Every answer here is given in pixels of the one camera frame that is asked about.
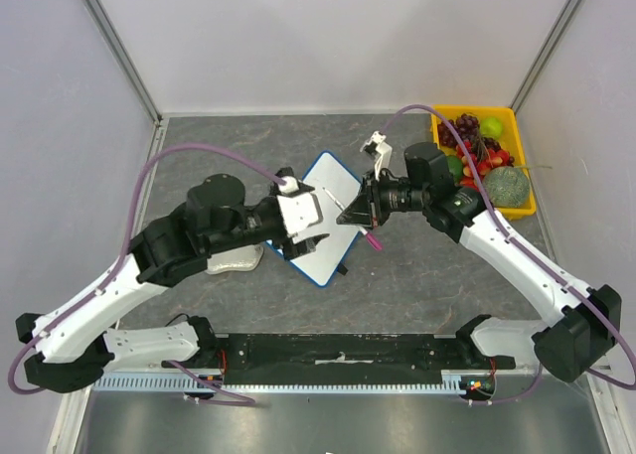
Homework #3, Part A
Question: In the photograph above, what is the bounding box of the magenta marker cap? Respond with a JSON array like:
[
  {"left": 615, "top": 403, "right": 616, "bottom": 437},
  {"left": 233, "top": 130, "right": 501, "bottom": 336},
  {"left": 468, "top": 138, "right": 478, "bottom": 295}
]
[{"left": 362, "top": 229, "right": 383, "bottom": 251}]

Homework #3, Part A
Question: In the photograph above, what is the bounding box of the white marker pen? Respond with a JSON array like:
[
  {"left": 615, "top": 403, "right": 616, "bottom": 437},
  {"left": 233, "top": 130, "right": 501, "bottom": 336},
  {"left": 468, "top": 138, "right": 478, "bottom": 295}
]
[{"left": 322, "top": 187, "right": 346, "bottom": 212}]

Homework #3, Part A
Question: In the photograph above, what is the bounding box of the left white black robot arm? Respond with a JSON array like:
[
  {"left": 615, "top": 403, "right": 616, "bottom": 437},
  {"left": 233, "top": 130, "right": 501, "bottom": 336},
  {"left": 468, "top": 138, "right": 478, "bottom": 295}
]
[{"left": 16, "top": 174, "right": 323, "bottom": 393}]

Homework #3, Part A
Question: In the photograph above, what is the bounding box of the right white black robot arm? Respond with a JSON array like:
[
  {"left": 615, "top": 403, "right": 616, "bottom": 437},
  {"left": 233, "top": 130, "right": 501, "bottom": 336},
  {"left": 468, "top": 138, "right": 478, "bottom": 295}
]
[{"left": 337, "top": 134, "right": 622, "bottom": 382}]

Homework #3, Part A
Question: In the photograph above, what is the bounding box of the blue framed whiteboard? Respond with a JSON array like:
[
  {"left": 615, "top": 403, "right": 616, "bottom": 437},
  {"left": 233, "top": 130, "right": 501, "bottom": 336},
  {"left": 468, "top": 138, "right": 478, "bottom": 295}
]
[{"left": 289, "top": 151, "right": 360, "bottom": 287}]

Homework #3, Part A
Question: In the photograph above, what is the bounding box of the grey whiteboard eraser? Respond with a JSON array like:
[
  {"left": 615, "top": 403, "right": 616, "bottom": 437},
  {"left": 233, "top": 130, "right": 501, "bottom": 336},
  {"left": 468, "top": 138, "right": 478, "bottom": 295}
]
[{"left": 206, "top": 244, "right": 264, "bottom": 275}]

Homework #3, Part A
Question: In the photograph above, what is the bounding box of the dark green lime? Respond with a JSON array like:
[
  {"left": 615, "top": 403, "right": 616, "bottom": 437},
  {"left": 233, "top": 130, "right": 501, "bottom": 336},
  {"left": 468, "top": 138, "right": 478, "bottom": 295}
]
[{"left": 446, "top": 155, "right": 464, "bottom": 184}]

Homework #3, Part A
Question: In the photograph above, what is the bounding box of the dark red grape bunch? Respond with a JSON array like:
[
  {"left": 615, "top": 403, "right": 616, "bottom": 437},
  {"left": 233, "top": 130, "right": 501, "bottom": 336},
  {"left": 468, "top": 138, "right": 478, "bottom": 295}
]
[{"left": 437, "top": 113, "right": 480, "bottom": 148}]

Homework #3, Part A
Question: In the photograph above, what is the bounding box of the light green apple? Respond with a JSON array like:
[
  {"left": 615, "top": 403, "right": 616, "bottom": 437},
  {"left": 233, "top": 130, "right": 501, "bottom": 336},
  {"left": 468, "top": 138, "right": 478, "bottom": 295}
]
[{"left": 480, "top": 116, "right": 504, "bottom": 140}]

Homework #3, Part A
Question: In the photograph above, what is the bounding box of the netted green melon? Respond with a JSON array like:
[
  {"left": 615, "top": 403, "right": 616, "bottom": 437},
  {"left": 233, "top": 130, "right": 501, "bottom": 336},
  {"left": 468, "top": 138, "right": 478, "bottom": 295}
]
[{"left": 483, "top": 166, "right": 531, "bottom": 209}]

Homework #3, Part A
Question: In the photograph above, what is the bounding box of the yellow plastic bin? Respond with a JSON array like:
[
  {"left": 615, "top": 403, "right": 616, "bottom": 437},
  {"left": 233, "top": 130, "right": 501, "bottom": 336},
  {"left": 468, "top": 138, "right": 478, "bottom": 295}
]
[{"left": 431, "top": 105, "right": 536, "bottom": 221}]

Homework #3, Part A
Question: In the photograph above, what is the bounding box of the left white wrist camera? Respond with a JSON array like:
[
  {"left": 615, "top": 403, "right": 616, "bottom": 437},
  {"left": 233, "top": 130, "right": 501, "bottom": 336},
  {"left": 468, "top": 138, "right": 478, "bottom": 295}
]
[{"left": 276, "top": 176, "right": 323, "bottom": 237}]

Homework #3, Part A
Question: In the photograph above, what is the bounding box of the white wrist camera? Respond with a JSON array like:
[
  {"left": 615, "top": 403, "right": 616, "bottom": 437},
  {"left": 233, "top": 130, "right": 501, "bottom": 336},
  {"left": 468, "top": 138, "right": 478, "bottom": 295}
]
[
  {"left": 360, "top": 131, "right": 393, "bottom": 181},
  {"left": 276, "top": 176, "right": 323, "bottom": 237}
]

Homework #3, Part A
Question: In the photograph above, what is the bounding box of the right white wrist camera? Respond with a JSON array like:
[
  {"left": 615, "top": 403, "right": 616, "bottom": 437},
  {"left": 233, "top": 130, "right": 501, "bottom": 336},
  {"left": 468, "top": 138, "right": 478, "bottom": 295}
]
[{"left": 360, "top": 131, "right": 393, "bottom": 181}]

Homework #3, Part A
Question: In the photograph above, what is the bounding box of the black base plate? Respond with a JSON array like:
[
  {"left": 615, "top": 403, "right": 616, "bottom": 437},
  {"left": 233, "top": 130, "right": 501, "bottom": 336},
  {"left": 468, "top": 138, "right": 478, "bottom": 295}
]
[{"left": 161, "top": 332, "right": 503, "bottom": 387}]

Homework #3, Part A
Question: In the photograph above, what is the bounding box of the slotted cable duct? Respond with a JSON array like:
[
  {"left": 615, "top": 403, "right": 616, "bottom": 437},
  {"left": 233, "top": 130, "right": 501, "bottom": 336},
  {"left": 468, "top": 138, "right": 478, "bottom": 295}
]
[{"left": 91, "top": 372, "right": 463, "bottom": 394}]

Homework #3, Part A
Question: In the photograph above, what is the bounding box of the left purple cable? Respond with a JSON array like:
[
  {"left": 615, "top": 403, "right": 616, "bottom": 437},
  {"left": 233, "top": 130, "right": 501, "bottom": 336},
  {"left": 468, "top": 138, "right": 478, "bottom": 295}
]
[{"left": 9, "top": 143, "right": 289, "bottom": 406}]

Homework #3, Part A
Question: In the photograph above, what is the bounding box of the purple cable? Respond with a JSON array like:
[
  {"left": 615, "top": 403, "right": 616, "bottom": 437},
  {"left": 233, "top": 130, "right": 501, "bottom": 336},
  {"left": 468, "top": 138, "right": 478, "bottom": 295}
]
[
  {"left": 382, "top": 103, "right": 636, "bottom": 405},
  {"left": 9, "top": 143, "right": 289, "bottom": 406}
]

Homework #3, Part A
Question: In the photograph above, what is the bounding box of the right aluminium frame post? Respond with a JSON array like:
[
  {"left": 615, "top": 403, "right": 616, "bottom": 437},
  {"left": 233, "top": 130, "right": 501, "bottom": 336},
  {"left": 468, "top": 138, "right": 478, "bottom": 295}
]
[{"left": 509, "top": 0, "right": 585, "bottom": 113}]

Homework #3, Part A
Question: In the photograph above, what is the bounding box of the aluminium frame post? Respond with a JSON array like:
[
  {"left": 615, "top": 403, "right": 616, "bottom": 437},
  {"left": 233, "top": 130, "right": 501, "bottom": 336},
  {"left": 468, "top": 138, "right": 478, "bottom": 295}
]
[
  {"left": 509, "top": 0, "right": 585, "bottom": 113},
  {"left": 81, "top": 0, "right": 163, "bottom": 125}
]

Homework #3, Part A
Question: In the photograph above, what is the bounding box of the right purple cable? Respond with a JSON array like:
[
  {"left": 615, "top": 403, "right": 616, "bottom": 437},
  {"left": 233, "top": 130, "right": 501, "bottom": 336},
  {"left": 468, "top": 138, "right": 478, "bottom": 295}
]
[{"left": 382, "top": 103, "right": 636, "bottom": 405}]

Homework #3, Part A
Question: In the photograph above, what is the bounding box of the left aluminium frame post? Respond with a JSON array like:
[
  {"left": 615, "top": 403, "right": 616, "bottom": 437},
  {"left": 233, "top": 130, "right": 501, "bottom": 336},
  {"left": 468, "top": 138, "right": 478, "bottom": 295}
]
[{"left": 81, "top": 0, "right": 163, "bottom": 125}]

